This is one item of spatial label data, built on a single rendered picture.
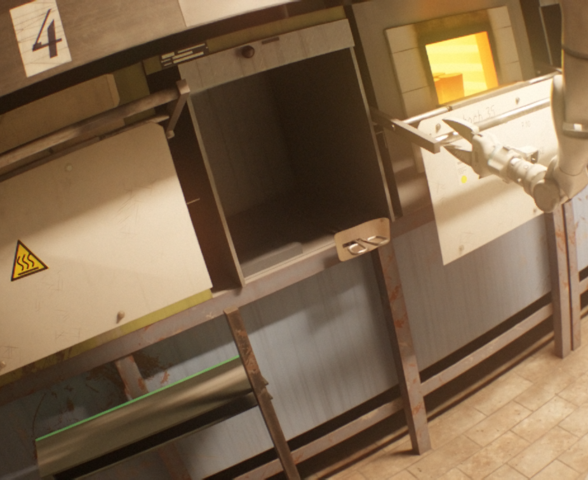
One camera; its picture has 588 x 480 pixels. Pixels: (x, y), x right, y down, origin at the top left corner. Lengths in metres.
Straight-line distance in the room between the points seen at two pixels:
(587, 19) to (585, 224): 1.68
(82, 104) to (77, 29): 0.29
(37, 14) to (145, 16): 0.21
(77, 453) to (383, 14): 1.38
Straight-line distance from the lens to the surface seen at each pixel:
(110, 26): 1.16
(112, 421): 1.59
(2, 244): 1.35
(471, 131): 1.47
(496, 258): 2.15
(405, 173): 1.77
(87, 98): 1.40
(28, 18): 1.16
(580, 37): 0.90
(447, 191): 1.70
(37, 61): 1.14
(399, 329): 1.89
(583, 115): 1.01
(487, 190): 1.79
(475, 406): 2.36
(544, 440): 2.16
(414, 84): 1.76
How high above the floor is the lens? 1.46
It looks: 19 degrees down
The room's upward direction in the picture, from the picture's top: 15 degrees counter-clockwise
